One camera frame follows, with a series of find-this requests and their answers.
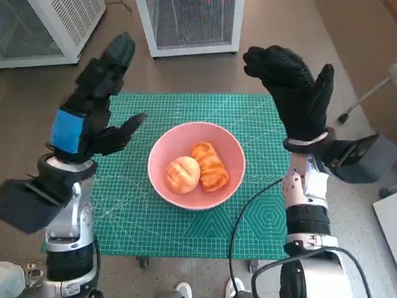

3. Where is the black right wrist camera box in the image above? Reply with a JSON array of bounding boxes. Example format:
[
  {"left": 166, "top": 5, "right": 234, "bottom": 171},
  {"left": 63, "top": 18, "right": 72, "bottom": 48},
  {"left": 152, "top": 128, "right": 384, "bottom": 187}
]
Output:
[{"left": 322, "top": 133, "right": 397, "bottom": 184}]

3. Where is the round toy bread bun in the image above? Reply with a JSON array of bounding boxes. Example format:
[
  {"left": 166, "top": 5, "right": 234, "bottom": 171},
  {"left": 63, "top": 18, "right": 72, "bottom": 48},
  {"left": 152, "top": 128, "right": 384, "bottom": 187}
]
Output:
[{"left": 166, "top": 156, "right": 202, "bottom": 195}]

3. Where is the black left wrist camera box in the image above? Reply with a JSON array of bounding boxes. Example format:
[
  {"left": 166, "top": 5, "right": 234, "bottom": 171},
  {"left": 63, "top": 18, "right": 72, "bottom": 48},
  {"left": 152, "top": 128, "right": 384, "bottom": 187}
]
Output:
[{"left": 0, "top": 175, "right": 78, "bottom": 233}]

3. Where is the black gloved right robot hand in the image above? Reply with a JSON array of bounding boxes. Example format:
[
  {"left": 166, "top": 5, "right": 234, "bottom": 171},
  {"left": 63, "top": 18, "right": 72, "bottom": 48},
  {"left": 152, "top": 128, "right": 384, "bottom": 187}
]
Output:
[{"left": 243, "top": 45, "right": 336, "bottom": 145}]

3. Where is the green cutting mat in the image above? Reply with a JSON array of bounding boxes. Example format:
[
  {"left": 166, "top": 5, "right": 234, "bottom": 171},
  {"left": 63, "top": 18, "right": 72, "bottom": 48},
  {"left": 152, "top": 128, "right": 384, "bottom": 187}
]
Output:
[{"left": 42, "top": 93, "right": 292, "bottom": 260}]

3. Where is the white foot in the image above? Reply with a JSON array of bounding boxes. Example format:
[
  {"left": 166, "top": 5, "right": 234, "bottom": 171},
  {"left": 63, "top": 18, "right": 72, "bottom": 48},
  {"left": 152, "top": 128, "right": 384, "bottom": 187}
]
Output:
[
  {"left": 225, "top": 277, "right": 246, "bottom": 298},
  {"left": 175, "top": 281, "right": 193, "bottom": 298}
]

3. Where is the pink bowl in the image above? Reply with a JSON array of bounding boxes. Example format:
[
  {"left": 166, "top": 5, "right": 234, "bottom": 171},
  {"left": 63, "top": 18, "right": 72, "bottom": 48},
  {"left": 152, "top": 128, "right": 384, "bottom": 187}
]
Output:
[{"left": 147, "top": 121, "right": 246, "bottom": 211}]

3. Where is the twisted orange toy bread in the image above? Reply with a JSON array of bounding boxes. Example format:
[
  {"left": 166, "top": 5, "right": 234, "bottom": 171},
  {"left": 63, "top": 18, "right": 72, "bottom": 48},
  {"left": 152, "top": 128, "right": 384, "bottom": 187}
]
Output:
[{"left": 190, "top": 142, "right": 230, "bottom": 192}]

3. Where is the silver metal bracket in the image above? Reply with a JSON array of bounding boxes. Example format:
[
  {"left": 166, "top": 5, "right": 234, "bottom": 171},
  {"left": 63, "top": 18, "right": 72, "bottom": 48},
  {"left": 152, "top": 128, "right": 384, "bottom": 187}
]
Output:
[{"left": 24, "top": 262, "right": 46, "bottom": 288}]

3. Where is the person's leg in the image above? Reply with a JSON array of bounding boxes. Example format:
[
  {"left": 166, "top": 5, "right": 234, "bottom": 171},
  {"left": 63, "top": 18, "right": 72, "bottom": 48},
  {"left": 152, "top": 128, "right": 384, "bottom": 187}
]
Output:
[{"left": 0, "top": 261, "right": 26, "bottom": 298}]

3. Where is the white cabinet with mesh door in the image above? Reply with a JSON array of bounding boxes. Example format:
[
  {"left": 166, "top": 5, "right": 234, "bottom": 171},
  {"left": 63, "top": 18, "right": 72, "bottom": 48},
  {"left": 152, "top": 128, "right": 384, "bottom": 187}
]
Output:
[{"left": 135, "top": 0, "right": 245, "bottom": 59}]

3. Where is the white board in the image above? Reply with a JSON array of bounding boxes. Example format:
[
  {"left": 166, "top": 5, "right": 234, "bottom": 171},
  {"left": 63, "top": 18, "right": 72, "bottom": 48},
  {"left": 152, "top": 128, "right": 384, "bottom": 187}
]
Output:
[{"left": 372, "top": 192, "right": 397, "bottom": 258}]

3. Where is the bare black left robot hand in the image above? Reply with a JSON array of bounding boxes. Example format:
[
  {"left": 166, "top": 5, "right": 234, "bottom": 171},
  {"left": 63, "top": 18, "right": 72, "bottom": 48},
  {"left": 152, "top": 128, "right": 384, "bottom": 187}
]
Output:
[{"left": 46, "top": 32, "right": 148, "bottom": 164}]

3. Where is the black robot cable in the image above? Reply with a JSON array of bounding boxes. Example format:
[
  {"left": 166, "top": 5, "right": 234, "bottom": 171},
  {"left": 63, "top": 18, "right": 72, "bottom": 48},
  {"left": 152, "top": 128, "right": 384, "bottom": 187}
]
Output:
[
  {"left": 228, "top": 178, "right": 285, "bottom": 298},
  {"left": 250, "top": 246, "right": 373, "bottom": 298},
  {"left": 92, "top": 238, "right": 104, "bottom": 298}
]

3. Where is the grey chair with silver leg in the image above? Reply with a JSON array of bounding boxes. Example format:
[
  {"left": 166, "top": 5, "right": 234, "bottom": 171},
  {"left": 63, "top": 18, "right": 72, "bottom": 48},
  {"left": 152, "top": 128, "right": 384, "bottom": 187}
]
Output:
[{"left": 337, "top": 63, "right": 397, "bottom": 125}]

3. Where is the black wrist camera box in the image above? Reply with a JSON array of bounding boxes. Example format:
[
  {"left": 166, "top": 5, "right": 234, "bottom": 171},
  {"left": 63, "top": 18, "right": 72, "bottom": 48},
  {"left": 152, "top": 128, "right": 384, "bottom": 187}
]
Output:
[
  {"left": 0, "top": 175, "right": 78, "bottom": 233},
  {"left": 322, "top": 133, "right": 397, "bottom": 184}
]

